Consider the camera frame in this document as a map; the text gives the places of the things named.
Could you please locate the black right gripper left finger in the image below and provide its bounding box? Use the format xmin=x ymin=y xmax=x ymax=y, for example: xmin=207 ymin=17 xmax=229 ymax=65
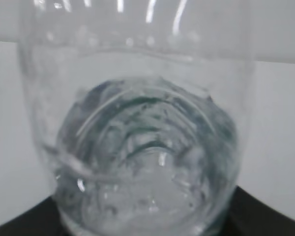
xmin=0 ymin=197 xmax=70 ymax=236

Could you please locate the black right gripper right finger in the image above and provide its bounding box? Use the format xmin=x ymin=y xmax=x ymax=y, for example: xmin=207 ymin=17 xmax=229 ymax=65
xmin=221 ymin=186 xmax=295 ymax=236

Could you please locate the clear plastic water bottle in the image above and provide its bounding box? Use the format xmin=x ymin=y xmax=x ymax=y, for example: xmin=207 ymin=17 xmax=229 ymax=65
xmin=18 ymin=0 xmax=253 ymax=236

